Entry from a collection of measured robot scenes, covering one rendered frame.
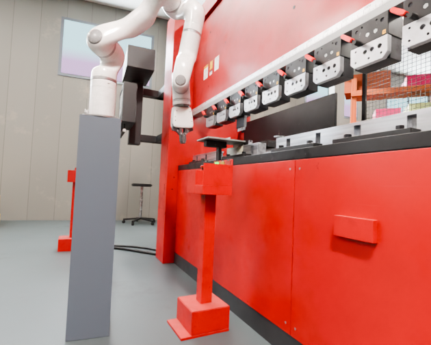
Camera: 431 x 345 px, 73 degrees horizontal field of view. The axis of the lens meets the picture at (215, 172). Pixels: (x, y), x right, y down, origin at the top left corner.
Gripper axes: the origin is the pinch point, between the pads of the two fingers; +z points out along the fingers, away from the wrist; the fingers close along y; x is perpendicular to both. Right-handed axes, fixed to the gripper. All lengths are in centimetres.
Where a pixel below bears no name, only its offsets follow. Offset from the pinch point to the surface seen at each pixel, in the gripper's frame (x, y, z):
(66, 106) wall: -443, 42, -111
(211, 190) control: 4.9, -11.6, 24.9
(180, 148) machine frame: -121, -45, -7
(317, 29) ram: 35, -53, -47
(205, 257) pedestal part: -2, -11, 58
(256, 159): 6.6, -37.7, 10.1
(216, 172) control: 4.9, -14.9, 16.1
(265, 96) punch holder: -3, -52, -26
